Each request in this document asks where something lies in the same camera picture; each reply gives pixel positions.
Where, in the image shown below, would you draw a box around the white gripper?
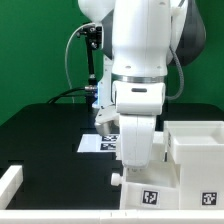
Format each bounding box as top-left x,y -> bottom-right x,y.
119,115 -> 156,168

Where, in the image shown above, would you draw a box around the large white drawer housing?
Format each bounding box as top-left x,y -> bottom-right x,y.
164,121 -> 224,210

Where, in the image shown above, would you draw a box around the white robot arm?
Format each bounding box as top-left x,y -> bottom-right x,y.
78,0 -> 206,168

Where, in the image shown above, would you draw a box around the flat white marker plate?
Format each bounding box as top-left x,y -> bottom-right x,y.
78,134 -> 118,153

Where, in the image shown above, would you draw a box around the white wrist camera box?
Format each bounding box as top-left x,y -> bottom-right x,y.
95,105 -> 119,136

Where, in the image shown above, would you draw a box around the black cables at base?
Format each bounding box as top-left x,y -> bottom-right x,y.
46,87 -> 96,106

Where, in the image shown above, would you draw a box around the black camera on stand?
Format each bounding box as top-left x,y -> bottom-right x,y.
77,24 -> 102,105

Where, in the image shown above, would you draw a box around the grey camera cable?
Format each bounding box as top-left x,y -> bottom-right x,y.
64,22 -> 96,104

